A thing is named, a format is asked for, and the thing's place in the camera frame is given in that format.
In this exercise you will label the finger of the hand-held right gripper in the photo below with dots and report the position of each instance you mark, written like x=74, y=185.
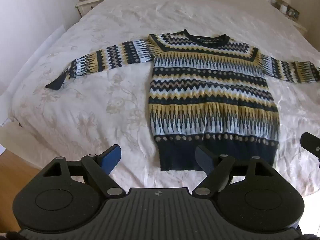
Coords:
x=310, y=142

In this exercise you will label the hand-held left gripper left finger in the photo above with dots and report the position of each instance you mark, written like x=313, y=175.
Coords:
x=112, y=158

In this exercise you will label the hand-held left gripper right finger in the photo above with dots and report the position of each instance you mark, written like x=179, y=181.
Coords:
x=205, y=158

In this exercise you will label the navy yellow patterned knit sweater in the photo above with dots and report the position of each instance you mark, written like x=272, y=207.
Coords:
x=212, y=92

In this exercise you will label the white floral bedspread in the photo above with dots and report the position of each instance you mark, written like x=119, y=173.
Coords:
x=100, y=105

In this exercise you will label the white cup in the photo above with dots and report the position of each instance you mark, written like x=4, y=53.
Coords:
x=283, y=8

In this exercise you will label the cream nightstand with drawer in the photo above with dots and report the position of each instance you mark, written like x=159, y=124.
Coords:
x=87, y=6

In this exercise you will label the dark picture frame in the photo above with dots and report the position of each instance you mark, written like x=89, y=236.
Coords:
x=293, y=12

